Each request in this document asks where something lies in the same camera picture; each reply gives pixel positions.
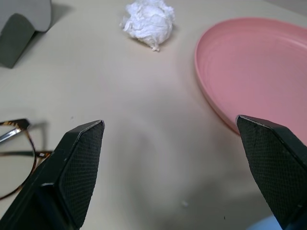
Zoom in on tortoiseshell eyeglasses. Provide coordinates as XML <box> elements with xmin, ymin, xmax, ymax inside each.
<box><xmin>0</xmin><ymin>118</ymin><xmax>55</xmax><ymax>199</ymax></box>

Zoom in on crumpled white tissue ball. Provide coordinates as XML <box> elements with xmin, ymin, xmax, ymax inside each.
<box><xmin>119</xmin><ymin>0</ymin><xmax>176</xmax><ymax>52</ymax></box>

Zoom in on dark grey glasses case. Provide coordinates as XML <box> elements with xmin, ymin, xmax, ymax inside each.
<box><xmin>0</xmin><ymin>0</ymin><xmax>52</xmax><ymax>69</ymax></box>

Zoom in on light blue plate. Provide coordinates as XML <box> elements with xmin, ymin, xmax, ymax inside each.
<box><xmin>247</xmin><ymin>214</ymin><xmax>283</xmax><ymax>230</ymax></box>

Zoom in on pink round plate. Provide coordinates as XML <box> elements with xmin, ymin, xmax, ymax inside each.
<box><xmin>194</xmin><ymin>17</ymin><xmax>307</xmax><ymax>136</ymax></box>

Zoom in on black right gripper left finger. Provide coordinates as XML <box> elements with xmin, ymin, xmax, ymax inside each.
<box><xmin>0</xmin><ymin>119</ymin><xmax>106</xmax><ymax>230</ymax></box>

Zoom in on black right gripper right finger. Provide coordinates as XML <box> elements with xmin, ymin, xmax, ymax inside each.
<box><xmin>236</xmin><ymin>115</ymin><xmax>307</xmax><ymax>230</ymax></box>

